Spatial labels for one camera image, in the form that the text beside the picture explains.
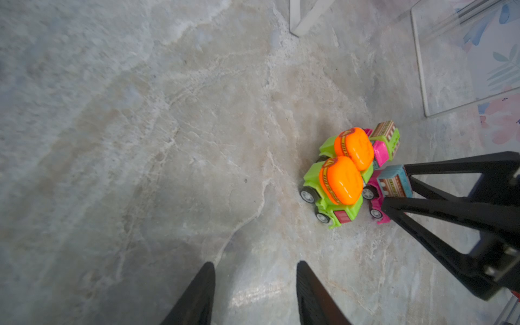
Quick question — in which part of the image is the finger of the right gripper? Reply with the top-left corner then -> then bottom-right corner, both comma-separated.
404,151 -> 519,203
383,198 -> 519,301

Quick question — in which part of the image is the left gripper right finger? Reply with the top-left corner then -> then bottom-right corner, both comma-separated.
296,261 -> 351,325

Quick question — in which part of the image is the pink truck green top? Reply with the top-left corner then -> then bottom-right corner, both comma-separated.
364,120 -> 400,169

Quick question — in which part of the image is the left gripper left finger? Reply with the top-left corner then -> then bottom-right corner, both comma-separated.
160,261 -> 216,325

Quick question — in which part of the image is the wooden two-tier white-frame shelf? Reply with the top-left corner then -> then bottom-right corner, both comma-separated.
289,0 -> 520,119

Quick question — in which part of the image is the green orange toy truck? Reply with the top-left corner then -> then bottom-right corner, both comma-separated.
319,127 -> 375,171
299,157 -> 374,229

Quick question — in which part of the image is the pink truck blue top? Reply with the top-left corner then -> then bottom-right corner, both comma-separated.
362,165 -> 413,225

